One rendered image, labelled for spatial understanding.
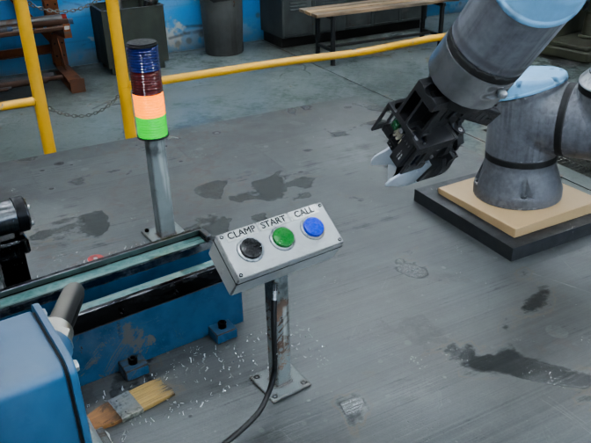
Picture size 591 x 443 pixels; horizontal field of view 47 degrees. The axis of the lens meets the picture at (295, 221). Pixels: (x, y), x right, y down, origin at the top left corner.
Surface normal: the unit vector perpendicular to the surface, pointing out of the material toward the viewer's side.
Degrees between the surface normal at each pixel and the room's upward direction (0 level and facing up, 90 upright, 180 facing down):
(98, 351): 90
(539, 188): 69
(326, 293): 0
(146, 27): 90
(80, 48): 90
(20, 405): 90
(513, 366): 0
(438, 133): 36
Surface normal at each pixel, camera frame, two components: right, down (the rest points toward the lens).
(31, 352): -0.02, -0.88
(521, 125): -0.54, 0.40
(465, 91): -0.36, 0.73
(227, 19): 0.34, 0.46
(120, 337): 0.56, 0.38
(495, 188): -0.72, 0.02
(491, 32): -0.66, 0.50
